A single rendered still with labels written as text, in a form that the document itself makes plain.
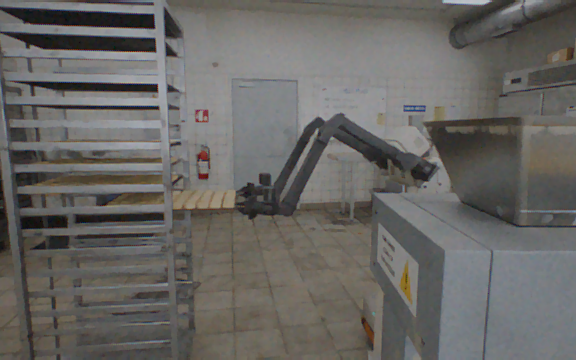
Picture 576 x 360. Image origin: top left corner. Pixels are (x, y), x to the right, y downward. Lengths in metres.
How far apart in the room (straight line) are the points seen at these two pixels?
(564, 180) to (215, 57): 5.23
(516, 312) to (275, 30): 5.40
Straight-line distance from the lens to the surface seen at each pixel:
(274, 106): 5.53
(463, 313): 0.45
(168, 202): 1.57
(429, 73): 6.39
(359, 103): 5.82
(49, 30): 1.75
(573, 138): 0.50
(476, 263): 0.43
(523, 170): 0.49
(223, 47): 5.56
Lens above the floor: 1.31
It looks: 8 degrees down
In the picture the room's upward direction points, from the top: straight up
